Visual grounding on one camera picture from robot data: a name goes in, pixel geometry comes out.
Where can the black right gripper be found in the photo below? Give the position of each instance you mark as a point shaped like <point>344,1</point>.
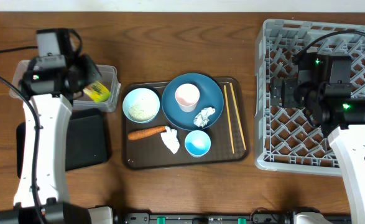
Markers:
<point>289,85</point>

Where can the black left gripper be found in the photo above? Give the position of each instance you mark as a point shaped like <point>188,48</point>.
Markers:
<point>92,73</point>

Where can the yellow snack wrapper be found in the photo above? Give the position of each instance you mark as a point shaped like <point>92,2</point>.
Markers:
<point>97,92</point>

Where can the light blue bowl with rice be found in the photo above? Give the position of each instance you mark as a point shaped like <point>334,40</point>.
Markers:
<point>141,105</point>

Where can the foil ball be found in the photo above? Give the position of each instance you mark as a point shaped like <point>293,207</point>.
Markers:
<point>202,118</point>

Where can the white tissue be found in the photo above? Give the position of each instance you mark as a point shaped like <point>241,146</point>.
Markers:
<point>170,139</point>

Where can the pink plastic cup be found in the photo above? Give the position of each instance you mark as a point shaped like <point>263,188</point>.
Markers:
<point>187,97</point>

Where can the small blue bowl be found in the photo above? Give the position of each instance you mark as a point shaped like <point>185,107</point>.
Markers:
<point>197,143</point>

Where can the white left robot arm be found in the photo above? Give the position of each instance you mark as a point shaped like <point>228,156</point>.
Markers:
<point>42,195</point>

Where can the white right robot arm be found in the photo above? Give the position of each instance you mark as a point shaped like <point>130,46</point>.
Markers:
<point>348,146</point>

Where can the clear plastic waste bin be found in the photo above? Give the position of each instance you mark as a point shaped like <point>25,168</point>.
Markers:
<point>109,80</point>

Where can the grey dishwasher rack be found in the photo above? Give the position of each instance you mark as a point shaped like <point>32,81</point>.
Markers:
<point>284,140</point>

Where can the black waste bin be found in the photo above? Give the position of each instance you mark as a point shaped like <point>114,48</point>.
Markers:
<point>86,142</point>

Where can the orange carrot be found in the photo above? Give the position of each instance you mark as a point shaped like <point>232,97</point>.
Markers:
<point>144,133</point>

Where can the right wooden chopstick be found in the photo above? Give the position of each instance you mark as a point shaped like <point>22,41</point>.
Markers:
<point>237,115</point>

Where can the large blue plate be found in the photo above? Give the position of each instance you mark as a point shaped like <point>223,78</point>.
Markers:
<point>210,96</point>

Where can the dark brown serving tray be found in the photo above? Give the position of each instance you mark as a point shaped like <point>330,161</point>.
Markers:
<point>151,152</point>

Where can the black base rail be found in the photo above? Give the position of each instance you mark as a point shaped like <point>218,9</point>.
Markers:
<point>259,215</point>

